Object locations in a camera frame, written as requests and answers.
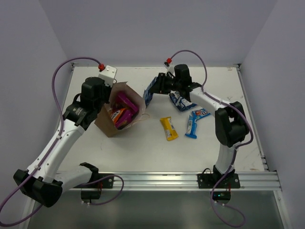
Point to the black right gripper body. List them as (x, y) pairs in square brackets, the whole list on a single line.
[(172, 84)]

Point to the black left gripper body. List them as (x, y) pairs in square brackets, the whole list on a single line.
[(103, 98)]

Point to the dark blue snack packet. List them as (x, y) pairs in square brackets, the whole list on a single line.
[(147, 95)]

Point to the brown paper bag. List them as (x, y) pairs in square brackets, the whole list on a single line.
[(105, 123)]

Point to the blue white snack bag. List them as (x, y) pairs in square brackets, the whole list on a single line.
[(179, 102)]

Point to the blue candy packet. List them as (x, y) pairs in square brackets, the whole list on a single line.
[(199, 114)]

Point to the yellow snack packet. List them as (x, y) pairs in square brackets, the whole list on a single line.
[(169, 129)]

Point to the light blue snack bar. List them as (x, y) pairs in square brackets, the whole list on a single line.
[(191, 127)]

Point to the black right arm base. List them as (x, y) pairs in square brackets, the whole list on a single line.
[(207, 180)]

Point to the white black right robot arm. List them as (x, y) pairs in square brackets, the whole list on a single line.
[(231, 127)]

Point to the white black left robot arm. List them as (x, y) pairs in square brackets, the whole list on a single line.
[(41, 180)]

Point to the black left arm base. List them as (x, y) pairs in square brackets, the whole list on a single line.
[(93, 192)]

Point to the orange snack packet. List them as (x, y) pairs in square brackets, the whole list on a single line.
[(115, 114)]

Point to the magenta snack wrapper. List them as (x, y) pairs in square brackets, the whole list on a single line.
[(124, 101)]

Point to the small magenta snack packet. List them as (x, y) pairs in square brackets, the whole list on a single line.
[(124, 119)]

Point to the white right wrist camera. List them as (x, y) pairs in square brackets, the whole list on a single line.
[(169, 67)]

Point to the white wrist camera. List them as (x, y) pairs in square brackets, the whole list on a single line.
[(169, 67), (107, 73)]

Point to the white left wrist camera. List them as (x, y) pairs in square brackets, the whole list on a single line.
[(107, 73)]

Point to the aluminium mounting rail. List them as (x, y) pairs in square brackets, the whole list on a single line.
[(192, 181)]

